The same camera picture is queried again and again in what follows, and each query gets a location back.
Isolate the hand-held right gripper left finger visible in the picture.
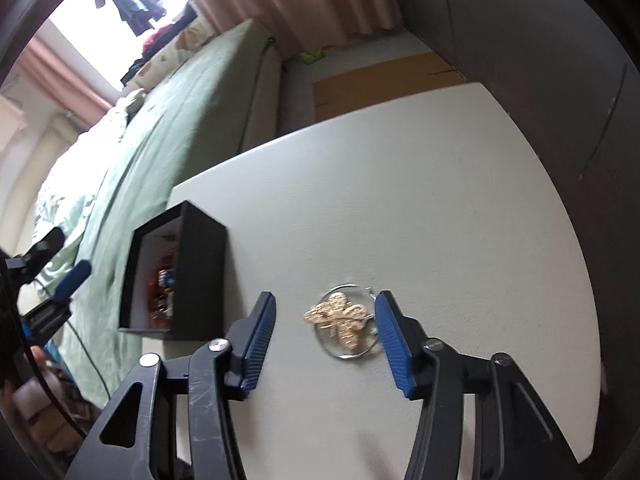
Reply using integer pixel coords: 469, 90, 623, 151
64, 290, 277, 480

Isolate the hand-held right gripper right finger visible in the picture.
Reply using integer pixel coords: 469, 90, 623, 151
374, 289, 586, 480

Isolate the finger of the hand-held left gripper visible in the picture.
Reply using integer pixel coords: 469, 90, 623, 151
52, 259, 93, 305
17, 227, 67, 273

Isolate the gold butterfly hoop ornament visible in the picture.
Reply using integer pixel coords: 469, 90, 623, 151
303, 284, 385, 360

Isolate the black gift box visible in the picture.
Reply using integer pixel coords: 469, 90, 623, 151
118, 200, 229, 342

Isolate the brown bead bracelet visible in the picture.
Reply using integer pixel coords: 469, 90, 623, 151
146, 260, 176, 323

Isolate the beige padded headboard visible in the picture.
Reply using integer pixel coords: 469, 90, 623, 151
0, 92, 83, 221

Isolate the bed with green blanket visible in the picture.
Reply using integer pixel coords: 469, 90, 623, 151
35, 17, 282, 406

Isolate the narrow pink curtain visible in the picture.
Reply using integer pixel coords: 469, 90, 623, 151
16, 37, 117, 122

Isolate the pile of clothes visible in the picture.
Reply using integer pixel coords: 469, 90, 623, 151
120, 20, 173, 86

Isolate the floral pillow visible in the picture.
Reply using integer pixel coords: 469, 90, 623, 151
137, 19, 222, 92

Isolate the flat brown cardboard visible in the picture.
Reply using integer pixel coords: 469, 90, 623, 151
312, 51, 469, 122

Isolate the dark wood wardrobe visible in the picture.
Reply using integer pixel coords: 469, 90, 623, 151
385, 0, 640, 463

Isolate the thin black cable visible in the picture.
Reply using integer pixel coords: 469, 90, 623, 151
34, 280, 113, 403

